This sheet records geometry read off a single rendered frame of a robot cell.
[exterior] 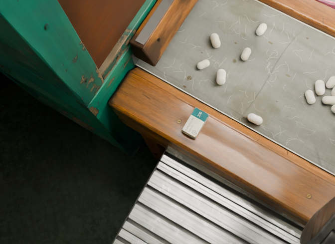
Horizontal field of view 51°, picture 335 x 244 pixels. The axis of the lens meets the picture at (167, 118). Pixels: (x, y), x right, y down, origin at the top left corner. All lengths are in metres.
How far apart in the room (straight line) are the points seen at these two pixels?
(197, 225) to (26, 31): 0.58
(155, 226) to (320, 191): 0.37
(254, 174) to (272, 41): 0.33
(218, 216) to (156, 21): 0.46
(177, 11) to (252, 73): 0.23
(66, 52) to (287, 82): 0.52
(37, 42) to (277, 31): 0.60
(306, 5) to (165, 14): 0.35
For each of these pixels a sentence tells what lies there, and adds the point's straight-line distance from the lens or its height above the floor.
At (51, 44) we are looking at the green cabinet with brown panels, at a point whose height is 1.08.
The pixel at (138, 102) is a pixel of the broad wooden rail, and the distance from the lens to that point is 0.81.
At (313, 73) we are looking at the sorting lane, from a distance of 0.90.
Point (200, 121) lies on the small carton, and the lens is 0.77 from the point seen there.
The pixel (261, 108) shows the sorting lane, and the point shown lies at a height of 0.74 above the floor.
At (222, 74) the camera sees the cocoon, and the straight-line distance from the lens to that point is 0.83.
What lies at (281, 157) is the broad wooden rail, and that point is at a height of 0.76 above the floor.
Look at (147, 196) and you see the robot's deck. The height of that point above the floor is 0.67.
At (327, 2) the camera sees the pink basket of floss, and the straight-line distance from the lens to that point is 0.97.
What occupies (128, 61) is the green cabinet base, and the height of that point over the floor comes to 0.79.
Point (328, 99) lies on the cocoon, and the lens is 0.87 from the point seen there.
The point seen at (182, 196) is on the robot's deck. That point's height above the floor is 0.67.
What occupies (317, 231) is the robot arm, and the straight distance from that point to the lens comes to 0.52.
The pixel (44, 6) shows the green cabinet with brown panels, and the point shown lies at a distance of 0.49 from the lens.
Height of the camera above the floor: 1.53
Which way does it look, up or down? 75 degrees down
